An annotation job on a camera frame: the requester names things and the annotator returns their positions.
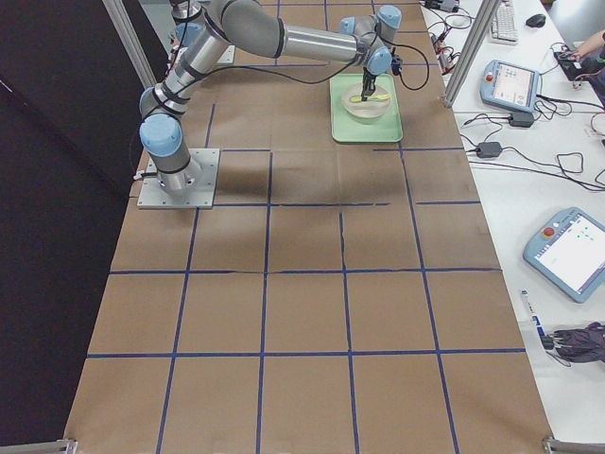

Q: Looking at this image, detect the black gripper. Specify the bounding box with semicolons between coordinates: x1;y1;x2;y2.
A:
361;68;377;102

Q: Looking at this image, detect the yellow plastic fork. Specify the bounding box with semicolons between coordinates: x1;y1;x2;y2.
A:
349;94;391;103

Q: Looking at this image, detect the white round plate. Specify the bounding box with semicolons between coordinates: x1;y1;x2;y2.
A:
341;83;392;122

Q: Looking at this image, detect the light green tray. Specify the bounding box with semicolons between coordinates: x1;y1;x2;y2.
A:
330;74;403;143

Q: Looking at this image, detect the black power adapter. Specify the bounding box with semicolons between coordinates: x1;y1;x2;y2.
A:
475;141;503;159
509;112;535;129

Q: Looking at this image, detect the teach pendant far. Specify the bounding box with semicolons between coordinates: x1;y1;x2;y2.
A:
479;60;540;114

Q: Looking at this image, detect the teach pendant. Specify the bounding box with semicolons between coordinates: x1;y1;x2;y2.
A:
523;207;604;304
479;60;540;114

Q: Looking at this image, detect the white keyboard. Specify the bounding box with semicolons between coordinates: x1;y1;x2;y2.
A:
489;0;518;45

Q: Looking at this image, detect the black computer mouse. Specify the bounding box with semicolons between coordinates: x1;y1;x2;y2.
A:
525;13;546;28

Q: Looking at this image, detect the teach pendant near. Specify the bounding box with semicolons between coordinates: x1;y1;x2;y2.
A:
523;207;604;304

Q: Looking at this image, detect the white marker pen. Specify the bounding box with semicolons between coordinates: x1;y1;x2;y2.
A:
520;289;545;338

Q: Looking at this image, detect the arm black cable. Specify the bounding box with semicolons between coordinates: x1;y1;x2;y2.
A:
155;42;431;103

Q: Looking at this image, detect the aluminium frame post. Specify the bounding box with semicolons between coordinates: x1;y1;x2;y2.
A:
441;0;501;108

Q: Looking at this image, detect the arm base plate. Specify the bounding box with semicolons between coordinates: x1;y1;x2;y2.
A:
137;148;220;209

